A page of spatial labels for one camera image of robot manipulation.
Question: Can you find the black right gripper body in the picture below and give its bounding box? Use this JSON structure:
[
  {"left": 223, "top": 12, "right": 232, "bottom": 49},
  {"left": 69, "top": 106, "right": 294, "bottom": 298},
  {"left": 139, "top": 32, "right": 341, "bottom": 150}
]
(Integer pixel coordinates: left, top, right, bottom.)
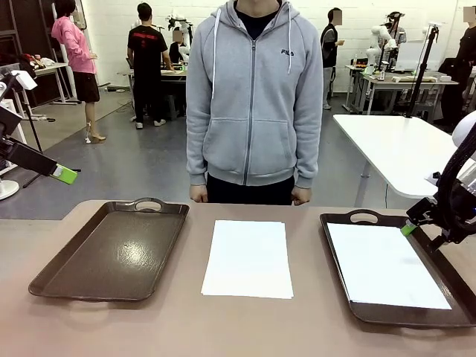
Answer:
[{"left": 438, "top": 177, "right": 476, "bottom": 245}]

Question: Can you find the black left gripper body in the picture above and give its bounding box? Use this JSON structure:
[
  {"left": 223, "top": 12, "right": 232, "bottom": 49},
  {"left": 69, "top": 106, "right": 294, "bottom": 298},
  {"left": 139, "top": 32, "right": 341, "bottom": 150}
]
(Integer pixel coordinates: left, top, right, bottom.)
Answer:
[{"left": 0, "top": 105, "right": 24, "bottom": 169}]

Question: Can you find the white A4 paper sheet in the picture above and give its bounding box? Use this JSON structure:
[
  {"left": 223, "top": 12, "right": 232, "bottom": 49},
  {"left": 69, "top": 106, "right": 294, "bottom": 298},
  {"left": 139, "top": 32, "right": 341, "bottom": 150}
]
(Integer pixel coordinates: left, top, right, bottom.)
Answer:
[{"left": 326, "top": 222, "right": 454, "bottom": 311}]

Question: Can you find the person's left hand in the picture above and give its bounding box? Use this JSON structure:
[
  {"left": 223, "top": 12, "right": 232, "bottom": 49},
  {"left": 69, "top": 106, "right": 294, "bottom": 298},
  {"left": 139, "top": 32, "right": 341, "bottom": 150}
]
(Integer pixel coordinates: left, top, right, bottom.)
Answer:
[{"left": 292, "top": 187, "right": 312, "bottom": 207}]

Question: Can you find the person's right hand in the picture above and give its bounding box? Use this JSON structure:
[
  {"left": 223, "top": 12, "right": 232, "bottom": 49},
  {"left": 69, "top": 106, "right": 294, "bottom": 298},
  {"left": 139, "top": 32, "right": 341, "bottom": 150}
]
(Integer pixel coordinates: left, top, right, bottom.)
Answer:
[{"left": 189, "top": 183, "right": 208, "bottom": 204}]

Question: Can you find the black floor tripod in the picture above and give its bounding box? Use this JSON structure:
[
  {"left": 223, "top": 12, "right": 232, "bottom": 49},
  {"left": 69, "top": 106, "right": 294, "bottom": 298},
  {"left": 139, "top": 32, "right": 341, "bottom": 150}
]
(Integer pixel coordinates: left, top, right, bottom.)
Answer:
[{"left": 21, "top": 91, "right": 83, "bottom": 189}]

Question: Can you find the white round stand base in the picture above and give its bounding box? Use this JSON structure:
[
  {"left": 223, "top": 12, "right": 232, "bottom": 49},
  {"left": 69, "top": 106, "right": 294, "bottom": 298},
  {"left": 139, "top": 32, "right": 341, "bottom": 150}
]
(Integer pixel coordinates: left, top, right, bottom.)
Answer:
[{"left": 0, "top": 177, "right": 21, "bottom": 201}]

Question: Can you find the white desk with clutter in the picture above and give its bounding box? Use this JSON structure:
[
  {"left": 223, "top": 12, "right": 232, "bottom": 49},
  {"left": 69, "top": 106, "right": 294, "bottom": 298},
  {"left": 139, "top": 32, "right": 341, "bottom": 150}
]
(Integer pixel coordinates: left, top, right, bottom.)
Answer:
[{"left": 16, "top": 61, "right": 77, "bottom": 108}]

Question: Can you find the white table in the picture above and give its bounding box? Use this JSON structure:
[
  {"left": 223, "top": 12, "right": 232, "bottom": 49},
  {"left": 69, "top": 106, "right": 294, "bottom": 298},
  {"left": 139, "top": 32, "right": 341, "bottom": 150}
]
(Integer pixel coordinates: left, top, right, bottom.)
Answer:
[{"left": 332, "top": 114, "right": 470, "bottom": 209}]

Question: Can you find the person in pink hoodie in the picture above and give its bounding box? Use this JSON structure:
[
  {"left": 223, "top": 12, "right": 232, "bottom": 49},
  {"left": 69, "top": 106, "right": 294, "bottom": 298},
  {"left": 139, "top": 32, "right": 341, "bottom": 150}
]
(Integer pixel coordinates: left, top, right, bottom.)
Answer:
[{"left": 51, "top": 0, "right": 107, "bottom": 144}]

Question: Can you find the brown plastic serving tray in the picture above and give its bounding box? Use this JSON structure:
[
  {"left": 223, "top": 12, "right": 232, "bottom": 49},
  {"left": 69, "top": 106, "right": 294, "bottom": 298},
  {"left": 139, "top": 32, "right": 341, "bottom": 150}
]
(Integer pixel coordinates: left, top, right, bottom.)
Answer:
[
  {"left": 28, "top": 196, "right": 190, "bottom": 303},
  {"left": 319, "top": 209, "right": 476, "bottom": 329}
]

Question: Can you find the background grey work table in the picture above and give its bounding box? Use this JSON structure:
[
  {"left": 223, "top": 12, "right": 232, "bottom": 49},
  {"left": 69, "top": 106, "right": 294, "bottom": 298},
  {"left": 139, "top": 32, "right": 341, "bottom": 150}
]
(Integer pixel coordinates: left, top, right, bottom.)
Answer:
[{"left": 345, "top": 65, "right": 460, "bottom": 115}]

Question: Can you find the person in dark clothes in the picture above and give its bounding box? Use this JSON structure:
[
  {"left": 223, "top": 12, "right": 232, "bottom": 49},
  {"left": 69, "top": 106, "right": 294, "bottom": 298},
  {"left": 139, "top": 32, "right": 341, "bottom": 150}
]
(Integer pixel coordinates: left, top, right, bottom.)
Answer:
[{"left": 440, "top": 6, "right": 476, "bottom": 128}]

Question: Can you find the grey plastic stool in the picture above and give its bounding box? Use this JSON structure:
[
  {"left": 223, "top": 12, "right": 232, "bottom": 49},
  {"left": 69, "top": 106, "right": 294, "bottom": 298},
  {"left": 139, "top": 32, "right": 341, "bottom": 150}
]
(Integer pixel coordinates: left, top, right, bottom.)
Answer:
[{"left": 163, "top": 94, "right": 187, "bottom": 120}]

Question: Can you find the person in black t-shirt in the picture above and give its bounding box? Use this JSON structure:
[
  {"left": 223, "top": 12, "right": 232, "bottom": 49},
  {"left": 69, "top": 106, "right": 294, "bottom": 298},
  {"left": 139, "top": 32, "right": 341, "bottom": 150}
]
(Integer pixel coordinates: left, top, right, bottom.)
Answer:
[{"left": 126, "top": 2, "right": 170, "bottom": 130}]

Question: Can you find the background workbench desk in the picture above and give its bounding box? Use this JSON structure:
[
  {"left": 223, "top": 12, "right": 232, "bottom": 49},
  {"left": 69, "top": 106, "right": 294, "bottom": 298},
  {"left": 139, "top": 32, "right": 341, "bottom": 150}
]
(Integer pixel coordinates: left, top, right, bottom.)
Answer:
[{"left": 127, "top": 61, "right": 189, "bottom": 120}]

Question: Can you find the seated person behind desk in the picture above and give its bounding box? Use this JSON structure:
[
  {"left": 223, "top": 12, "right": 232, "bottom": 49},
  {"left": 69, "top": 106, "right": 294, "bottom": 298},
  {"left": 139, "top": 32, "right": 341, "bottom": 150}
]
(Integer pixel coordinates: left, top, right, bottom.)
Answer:
[{"left": 168, "top": 29, "right": 189, "bottom": 63}]

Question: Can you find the white A4 paper stack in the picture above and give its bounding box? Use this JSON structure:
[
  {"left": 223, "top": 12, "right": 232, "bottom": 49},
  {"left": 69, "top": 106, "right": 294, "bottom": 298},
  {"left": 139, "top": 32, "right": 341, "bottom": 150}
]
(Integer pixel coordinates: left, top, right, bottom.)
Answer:
[{"left": 201, "top": 219, "right": 295, "bottom": 300}]

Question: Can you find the person in black vest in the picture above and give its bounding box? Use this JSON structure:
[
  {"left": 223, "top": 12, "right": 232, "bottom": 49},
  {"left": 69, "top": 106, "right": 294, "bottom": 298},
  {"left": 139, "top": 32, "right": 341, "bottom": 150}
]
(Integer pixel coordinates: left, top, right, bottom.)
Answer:
[{"left": 321, "top": 7, "right": 345, "bottom": 111}]

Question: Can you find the person in grey hoodie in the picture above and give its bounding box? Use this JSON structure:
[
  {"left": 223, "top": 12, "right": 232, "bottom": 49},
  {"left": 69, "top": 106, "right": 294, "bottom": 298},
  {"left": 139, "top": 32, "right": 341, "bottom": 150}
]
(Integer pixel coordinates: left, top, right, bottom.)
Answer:
[{"left": 185, "top": 0, "right": 324, "bottom": 206}]

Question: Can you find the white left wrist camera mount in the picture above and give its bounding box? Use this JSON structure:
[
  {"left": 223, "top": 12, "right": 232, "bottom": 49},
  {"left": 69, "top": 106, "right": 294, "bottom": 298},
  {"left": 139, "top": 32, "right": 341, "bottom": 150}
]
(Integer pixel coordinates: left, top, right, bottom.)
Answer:
[{"left": 0, "top": 69, "right": 39, "bottom": 98}]

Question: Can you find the black camera tripod pole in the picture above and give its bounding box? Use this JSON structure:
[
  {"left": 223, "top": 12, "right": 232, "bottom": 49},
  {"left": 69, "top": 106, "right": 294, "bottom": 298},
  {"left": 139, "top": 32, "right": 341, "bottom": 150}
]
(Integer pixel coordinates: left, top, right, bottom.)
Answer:
[{"left": 403, "top": 23, "right": 441, "bottom": 119}]

